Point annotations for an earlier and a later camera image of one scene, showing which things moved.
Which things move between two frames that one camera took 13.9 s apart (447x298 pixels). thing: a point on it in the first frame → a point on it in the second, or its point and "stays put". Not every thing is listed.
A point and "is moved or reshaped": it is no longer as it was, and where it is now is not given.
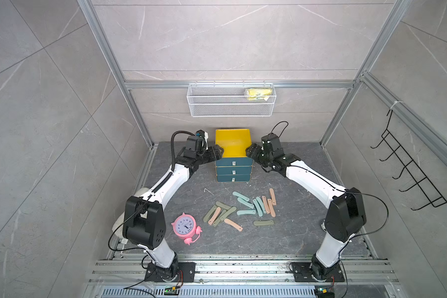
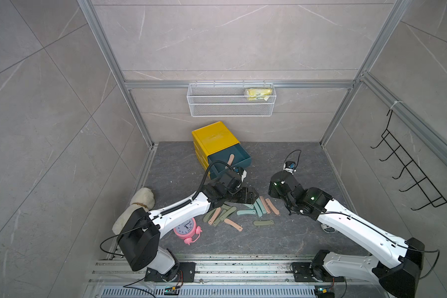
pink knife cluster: (266, 204) stays put
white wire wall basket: (231, 100) stays put
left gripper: (213, 153) → (251, 198)
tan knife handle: (214, 215) stays put
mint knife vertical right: (260, 202) stays put
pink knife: (272, 195) → (230, 159)
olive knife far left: (209, 213) stays put
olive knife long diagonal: (233, 208) stays put
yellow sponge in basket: (258, 91) stays put
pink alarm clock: (184, 226) stays put
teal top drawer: (234, 162) is moved or reshaped
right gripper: (252, 153) → (272, 190)
